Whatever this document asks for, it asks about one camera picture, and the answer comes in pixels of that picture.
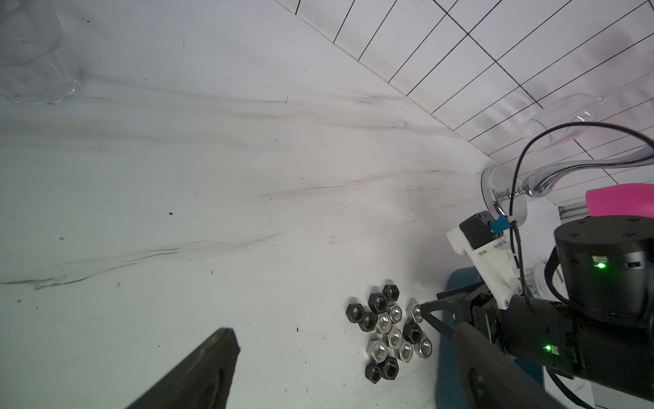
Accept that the clear plastic cup with label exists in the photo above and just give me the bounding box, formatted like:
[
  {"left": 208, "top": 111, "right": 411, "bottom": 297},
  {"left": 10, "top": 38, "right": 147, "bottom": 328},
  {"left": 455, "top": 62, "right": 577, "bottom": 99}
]
[{"left": 525, "top": 260, "right": 568, "bottom": 301}]

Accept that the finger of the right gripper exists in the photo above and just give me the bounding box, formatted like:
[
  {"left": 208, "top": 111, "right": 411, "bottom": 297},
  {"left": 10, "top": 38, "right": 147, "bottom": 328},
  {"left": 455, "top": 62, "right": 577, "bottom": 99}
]
[{"left": 418, "top": 299, "right": 468, "bottom": 343}]

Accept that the chrome wine glass rack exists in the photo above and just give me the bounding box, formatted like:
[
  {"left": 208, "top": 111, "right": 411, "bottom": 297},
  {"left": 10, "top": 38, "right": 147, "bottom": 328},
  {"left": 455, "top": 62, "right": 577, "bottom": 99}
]
[{"left": 481, "top": 146, "right": 653, "bottom": 225}]

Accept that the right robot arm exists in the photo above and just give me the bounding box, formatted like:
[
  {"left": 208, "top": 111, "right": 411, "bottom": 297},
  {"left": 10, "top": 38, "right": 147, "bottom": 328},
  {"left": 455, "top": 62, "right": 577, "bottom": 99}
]
[{"left": 420, "top": 211, "right": 653, "bottom": 408}]

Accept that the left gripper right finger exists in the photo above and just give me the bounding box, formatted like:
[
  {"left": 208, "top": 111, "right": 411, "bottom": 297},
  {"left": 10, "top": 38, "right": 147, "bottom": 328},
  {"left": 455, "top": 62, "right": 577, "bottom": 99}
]
[{"left": 451, "top": 323, "right": 563, "bottom": 409}]

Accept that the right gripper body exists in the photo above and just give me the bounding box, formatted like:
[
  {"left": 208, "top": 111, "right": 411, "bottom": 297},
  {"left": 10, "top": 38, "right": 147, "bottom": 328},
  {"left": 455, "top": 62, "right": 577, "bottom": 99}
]
[{"left": 437, "top": 283, "right": 501, "bottom": 348}]

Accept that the black hex nut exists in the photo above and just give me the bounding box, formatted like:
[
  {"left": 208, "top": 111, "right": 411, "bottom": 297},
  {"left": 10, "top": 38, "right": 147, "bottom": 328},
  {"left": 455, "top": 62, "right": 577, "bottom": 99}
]
[
  {"left": 364, "top": 361, "right": 382, "bottom": 383},
  {"left": 402, "top": 322, "right": 422, "bottom": 344},
  {"left": 346, "top": 303, "right": 365, "bottom": 324},
  {"left": 383, "top": 284, "right": 400, "bottom": 303}
]

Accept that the clear hanging wine glass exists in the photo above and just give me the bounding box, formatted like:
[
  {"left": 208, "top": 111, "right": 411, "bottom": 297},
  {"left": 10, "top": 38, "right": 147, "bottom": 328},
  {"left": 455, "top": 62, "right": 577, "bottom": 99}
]
[{"left": 522, "top": 72, "right": 653, "bottom": 152}]

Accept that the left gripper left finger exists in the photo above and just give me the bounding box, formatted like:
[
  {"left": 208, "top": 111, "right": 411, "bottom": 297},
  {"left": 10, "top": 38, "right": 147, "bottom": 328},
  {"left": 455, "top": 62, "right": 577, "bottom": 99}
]
[{"left": 129, "top": 327, "right": 240, "bottom": 408}]

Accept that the pink wine glass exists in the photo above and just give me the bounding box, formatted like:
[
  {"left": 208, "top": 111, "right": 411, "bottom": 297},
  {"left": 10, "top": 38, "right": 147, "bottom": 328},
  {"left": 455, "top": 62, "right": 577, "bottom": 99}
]
[{"left": 585, "top": 183, "right": 654, "bottom": 218}]

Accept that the clear glass tumbler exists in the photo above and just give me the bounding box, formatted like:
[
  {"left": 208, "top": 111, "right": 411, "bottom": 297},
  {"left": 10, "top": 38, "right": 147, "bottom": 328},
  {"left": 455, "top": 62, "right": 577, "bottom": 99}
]
[{"left": 1, "top": 1, "right": 82, "bottom": 104}]

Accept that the silver hex nut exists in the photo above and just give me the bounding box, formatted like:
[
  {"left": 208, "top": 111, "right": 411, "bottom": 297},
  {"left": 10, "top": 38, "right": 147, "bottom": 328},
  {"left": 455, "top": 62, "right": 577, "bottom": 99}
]
[
  {"left": 366, "top": 338, "right": 388, "bottom": 364},
  {"left": 384, "top": 328, "right": 404, "bottom": 350},
  {"left": 375, "top": 312, "right": 393, "bottom": 335},
  {"left": 406, "top": 303, "right": 423, "bottom": 324}
]

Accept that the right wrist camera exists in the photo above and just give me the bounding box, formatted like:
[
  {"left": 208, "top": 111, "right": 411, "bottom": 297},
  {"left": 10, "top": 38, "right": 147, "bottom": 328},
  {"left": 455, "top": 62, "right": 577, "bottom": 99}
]
[{"left": 446, "top": 211, "right": 522, "bottom": 310}]

